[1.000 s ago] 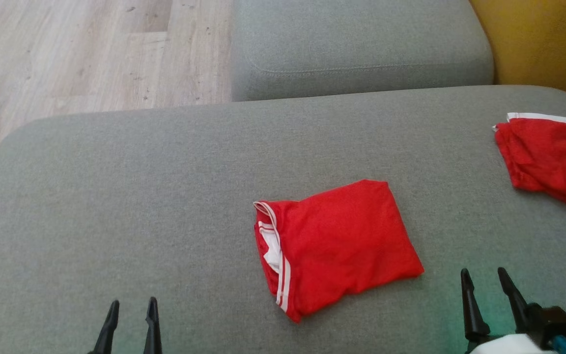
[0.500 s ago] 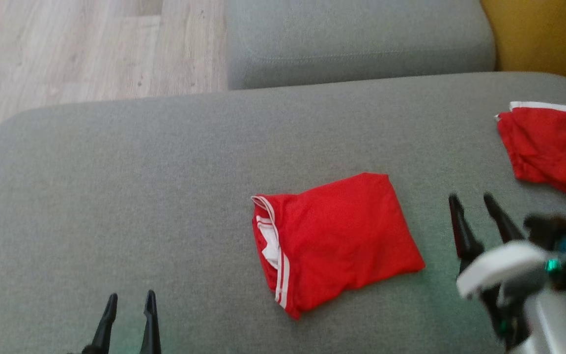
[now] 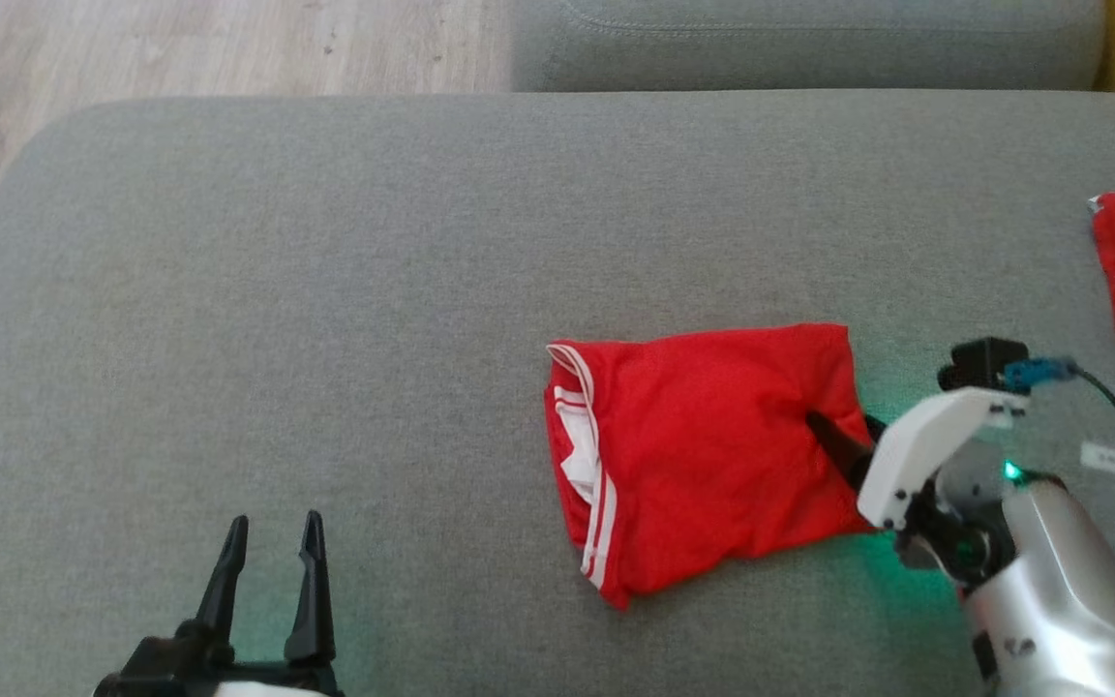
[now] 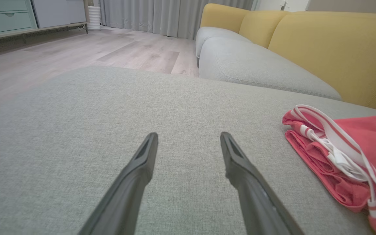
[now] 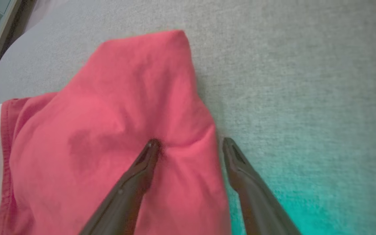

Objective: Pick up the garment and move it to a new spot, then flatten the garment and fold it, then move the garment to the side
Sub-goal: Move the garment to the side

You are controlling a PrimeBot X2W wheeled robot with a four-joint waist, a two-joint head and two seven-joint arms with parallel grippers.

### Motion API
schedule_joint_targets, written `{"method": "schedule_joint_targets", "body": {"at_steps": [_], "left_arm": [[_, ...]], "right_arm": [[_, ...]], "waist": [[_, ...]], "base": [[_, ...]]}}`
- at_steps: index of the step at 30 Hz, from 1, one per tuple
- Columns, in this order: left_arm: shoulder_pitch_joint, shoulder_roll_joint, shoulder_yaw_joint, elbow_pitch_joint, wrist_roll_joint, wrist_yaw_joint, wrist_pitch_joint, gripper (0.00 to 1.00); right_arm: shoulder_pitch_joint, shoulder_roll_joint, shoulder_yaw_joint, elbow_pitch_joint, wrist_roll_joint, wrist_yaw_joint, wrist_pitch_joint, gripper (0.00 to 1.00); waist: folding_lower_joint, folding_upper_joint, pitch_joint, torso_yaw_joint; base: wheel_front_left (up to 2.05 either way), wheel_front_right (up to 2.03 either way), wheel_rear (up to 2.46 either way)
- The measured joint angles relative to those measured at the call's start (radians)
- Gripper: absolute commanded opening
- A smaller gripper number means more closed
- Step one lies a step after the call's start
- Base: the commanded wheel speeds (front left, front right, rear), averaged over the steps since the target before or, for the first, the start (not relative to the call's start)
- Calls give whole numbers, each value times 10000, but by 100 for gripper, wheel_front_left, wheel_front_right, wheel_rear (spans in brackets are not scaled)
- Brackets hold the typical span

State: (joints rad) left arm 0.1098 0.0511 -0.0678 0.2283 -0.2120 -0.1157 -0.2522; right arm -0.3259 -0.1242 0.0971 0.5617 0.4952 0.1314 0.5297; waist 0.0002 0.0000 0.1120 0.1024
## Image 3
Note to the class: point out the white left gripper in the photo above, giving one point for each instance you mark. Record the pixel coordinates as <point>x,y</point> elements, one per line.
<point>190,673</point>

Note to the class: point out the red jersey with striped trim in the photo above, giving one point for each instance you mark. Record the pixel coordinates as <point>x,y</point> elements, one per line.
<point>693,445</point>

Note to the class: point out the large grey sofa seat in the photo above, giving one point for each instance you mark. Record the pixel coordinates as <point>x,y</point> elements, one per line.
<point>325,290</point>

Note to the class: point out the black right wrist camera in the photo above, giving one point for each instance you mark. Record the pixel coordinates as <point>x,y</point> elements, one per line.
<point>983,363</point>

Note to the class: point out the grey sofa seat cushion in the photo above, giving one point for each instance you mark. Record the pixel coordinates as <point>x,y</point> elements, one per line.
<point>809,48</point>

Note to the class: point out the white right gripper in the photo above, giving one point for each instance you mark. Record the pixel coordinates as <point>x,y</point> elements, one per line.
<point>916,455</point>

